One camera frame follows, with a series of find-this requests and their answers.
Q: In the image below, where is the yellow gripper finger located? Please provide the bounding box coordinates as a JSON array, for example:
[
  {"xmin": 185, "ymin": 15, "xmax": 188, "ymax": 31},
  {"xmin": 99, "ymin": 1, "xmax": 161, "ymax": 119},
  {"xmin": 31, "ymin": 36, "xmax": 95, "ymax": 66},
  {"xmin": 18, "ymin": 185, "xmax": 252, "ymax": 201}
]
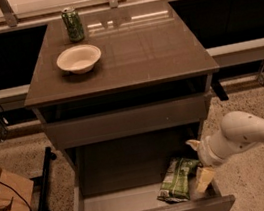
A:
[
  {"xmin": 195, "ymin": 166, "xmax": 215, "ymax": 194},
  {"xmin": 185, "ymin": 139, "xmax": 200, "ymax": 151}
]

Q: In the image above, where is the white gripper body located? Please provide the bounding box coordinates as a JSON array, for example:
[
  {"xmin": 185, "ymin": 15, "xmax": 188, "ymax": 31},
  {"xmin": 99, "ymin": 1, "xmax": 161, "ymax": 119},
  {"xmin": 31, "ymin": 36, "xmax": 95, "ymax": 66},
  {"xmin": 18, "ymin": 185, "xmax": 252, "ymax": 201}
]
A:
[{"xmin": 197, "ymin": 131, "xmax": 238, "ymax": 167}]

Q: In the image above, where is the green jalapeno chip bag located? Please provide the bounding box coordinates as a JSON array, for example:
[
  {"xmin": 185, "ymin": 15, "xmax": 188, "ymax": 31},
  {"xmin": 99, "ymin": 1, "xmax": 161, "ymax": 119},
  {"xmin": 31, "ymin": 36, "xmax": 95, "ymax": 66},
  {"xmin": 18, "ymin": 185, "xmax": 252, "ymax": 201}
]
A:
[{"xmin": 157, "ymin": 157, "xmax": 200, "ymax": 203}]

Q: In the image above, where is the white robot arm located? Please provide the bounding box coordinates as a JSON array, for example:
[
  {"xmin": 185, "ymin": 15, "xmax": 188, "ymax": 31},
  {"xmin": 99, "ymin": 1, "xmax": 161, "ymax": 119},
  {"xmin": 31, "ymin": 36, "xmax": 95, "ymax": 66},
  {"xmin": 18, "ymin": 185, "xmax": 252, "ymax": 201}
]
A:
[{"xmin": 186, "ymin": 111, "xmax": 264, "ymax": 194}]

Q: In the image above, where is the closed grey top drawer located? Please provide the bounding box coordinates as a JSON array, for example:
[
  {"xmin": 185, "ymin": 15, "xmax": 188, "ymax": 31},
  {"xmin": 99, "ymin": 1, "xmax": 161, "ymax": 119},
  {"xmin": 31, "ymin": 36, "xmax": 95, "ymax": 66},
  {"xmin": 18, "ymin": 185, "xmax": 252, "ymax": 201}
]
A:
[{"xmin": 44, "ymin": 93, "xmax": 211, "ymax": 150}]

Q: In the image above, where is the grey drawer cabinet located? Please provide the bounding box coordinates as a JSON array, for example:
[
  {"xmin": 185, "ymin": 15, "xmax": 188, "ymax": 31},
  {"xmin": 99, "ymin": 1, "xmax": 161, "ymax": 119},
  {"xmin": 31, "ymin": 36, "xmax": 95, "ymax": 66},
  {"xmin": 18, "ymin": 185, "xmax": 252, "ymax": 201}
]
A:
[{"xmin": 10, "ymin": 0, "xmax": 245, "ymax": 211}]

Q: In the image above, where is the open grey middle drawer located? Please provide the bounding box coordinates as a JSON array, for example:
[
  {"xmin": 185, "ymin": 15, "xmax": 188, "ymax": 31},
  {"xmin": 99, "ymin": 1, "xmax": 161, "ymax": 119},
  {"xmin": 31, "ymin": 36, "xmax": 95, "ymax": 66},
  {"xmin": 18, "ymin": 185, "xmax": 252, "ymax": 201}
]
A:
[{"xmin": 65, "ymin": 125, "xmax": 235, "ymax": 211}]

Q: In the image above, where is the white paper bowl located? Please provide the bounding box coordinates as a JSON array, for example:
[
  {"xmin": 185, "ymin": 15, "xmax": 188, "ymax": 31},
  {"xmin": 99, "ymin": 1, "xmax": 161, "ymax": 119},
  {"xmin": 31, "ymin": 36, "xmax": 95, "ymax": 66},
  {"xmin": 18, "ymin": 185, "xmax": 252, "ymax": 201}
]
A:
[{"xmin": 56, "ymin": 44, "xmax": 102, "ymax": 75}]

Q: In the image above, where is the black stand leg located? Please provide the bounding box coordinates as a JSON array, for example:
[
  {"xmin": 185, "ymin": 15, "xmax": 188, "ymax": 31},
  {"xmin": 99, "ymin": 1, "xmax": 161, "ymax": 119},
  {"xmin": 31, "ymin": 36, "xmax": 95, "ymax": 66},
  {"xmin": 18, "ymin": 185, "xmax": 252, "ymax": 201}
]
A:
[{"xmin": 32, "ymin": 147, "xmax": 57, "ymax": 211}]

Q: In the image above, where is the green soda can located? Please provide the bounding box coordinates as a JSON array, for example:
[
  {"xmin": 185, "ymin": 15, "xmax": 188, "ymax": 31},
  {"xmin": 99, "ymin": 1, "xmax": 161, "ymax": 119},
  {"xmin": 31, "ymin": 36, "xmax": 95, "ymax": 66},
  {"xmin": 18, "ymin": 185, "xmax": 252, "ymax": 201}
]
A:
[{"xmin": 61, "ymin": 7, "xmax": 85, "ymax": 43}]

